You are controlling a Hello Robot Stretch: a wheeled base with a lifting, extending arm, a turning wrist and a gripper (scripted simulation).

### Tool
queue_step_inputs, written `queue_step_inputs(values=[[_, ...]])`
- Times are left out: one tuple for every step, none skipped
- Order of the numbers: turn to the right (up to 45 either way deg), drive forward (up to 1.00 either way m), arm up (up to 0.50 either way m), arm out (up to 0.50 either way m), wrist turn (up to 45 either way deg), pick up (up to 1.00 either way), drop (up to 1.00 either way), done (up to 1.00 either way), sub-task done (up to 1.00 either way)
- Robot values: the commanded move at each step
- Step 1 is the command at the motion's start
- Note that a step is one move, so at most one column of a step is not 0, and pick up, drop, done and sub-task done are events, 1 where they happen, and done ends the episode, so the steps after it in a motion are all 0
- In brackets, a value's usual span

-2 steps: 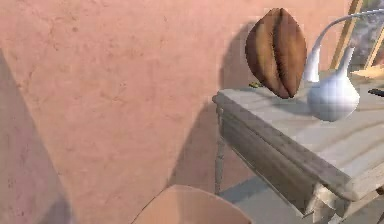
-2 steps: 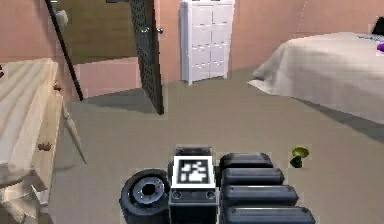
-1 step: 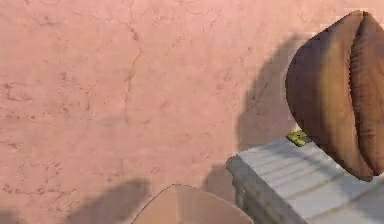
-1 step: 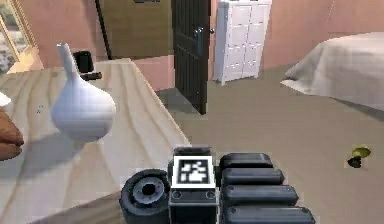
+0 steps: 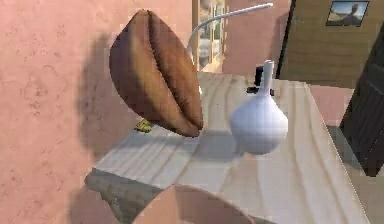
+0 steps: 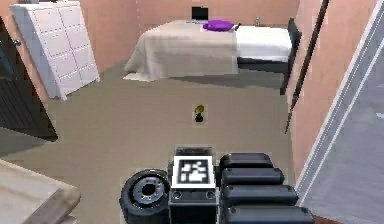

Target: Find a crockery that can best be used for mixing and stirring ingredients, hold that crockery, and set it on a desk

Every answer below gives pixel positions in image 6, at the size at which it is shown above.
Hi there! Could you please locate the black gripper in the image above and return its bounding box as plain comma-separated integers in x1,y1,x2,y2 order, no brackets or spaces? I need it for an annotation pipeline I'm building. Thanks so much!
119,168,172,224

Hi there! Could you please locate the small yellow and black object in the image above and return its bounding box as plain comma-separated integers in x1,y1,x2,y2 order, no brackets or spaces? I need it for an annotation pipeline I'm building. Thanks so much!
193,104,206,123

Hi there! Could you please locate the bed with beige blanket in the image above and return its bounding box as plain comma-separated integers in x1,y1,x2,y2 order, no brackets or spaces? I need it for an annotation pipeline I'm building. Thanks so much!
122,17,303,96

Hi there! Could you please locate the dark room door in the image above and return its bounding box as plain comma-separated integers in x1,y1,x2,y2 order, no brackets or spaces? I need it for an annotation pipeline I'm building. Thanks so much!
0,16,59,142

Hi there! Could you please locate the white chest of drawers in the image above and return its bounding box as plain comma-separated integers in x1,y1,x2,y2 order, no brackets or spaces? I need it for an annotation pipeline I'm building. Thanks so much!
9,0,101,101

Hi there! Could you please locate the purple cushion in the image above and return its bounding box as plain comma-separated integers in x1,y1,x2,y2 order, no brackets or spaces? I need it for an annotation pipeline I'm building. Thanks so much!
202,19,235,33

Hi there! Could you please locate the black laptop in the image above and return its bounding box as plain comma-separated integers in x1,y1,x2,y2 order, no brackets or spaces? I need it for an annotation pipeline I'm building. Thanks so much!
186,5,210,25

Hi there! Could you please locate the long black pole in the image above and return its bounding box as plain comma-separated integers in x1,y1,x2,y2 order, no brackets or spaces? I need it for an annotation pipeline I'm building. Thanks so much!
284,0,330,135

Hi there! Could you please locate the white framed window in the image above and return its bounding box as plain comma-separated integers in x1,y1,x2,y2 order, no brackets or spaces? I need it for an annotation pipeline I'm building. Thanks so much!
295,0,384,224

